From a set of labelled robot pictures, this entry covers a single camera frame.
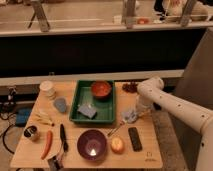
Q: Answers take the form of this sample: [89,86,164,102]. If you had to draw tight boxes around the blue sponge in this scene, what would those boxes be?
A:
[78,104,97,119]

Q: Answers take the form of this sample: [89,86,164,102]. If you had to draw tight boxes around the red bowl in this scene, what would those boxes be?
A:
[91,81,112,99]

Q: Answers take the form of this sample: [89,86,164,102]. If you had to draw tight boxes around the blue box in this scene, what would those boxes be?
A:
[15,108,32,127]

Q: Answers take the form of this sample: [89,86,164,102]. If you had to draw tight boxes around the silver binder clip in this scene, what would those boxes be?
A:
[47,154,63,171]

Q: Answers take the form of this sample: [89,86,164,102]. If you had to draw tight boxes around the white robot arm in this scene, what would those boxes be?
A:
[135,77,213,171]

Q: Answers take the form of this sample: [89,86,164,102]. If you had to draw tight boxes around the yellow banana toy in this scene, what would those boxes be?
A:
[36,112,54,126]

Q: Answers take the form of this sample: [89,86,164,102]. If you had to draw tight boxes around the light blue towel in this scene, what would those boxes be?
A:
[121,109,138,124]

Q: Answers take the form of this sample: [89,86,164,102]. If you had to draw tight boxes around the dark red grapes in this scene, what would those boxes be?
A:
[122,82,137,93]

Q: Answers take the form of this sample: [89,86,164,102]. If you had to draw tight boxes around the black cable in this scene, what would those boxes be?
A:
[1,113,21,155]

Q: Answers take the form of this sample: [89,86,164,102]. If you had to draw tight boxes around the purple bowl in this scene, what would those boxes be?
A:
[77,129,107,161]

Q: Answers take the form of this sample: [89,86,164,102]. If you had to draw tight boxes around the grey blue cup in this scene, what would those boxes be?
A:
[53,98,67,113]

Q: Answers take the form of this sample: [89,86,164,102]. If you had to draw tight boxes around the orange carrot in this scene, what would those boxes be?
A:
[41,130,53,160]

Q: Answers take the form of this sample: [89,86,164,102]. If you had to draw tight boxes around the black handled knife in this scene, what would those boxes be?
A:
[60,124,69,152]

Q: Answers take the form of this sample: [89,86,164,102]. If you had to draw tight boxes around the black remote control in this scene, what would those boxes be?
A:
[128,127,142,151]

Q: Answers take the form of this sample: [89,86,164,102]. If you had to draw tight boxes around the orange fruit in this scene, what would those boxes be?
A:
[110,137,125,154]

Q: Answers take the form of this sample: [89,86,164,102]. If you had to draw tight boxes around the green plastic tray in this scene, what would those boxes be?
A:
[69,80,116,124]

